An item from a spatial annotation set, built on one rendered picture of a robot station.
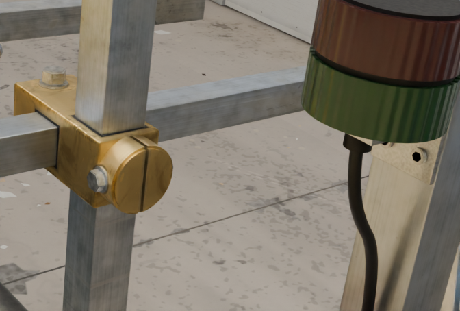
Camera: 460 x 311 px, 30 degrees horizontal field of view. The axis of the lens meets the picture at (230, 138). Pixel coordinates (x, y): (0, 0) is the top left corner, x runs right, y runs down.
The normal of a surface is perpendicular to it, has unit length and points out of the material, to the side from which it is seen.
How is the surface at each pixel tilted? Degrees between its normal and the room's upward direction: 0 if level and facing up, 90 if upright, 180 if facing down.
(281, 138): 0
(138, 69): 90
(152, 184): 90
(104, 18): 90
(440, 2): 0
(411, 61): 90
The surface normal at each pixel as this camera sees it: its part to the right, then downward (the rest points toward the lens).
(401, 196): -0.75, 0.18
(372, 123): -0.22, 0.37
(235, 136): 0.13, -0.91
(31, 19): 0.65, 0.39
